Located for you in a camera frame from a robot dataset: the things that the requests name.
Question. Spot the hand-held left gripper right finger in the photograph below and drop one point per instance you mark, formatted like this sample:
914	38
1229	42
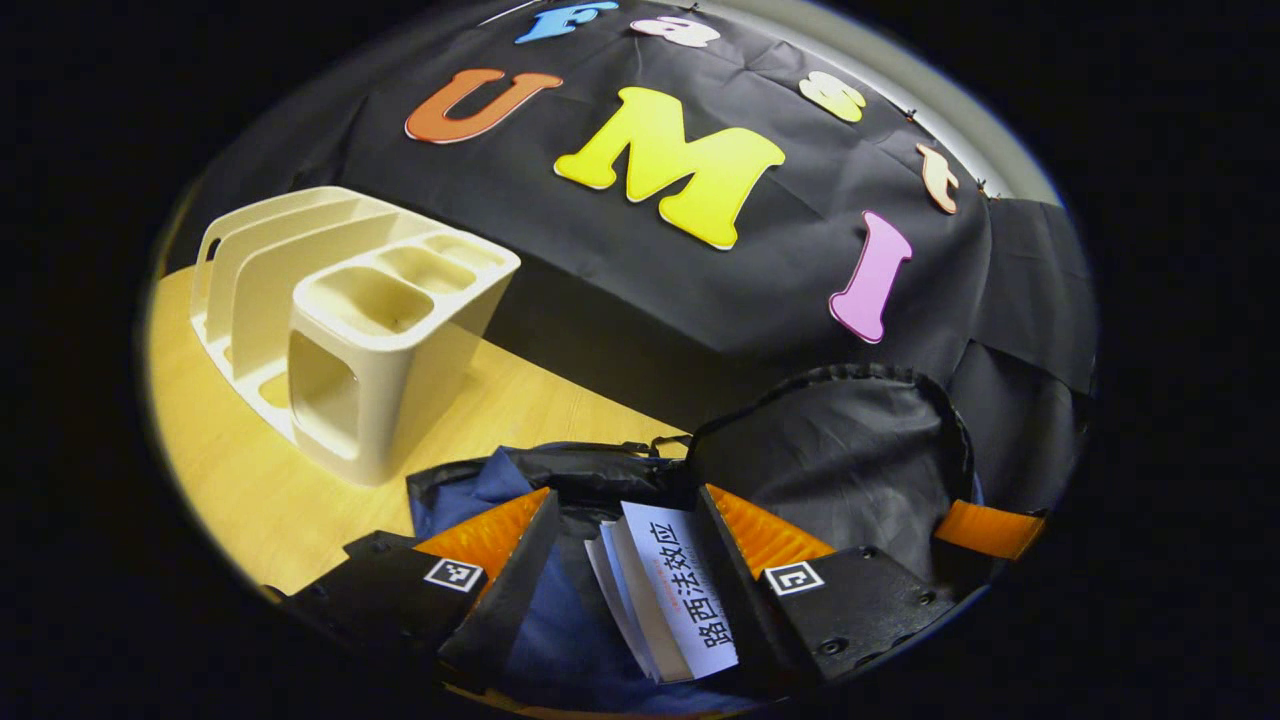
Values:
735	600

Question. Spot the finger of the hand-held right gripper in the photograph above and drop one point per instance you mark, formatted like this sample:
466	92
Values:
990	530

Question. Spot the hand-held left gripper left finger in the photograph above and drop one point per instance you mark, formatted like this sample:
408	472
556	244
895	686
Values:
500	600

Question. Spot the grey cover book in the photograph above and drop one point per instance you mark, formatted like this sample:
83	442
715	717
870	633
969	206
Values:
690	590

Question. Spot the blue schoolbag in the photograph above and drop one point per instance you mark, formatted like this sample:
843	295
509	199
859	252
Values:
850	450

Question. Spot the cream plastic bookshelf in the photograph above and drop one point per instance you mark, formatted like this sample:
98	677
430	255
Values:
380	330

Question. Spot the black backdrop cloth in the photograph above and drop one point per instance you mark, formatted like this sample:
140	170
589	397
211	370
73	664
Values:
620	280

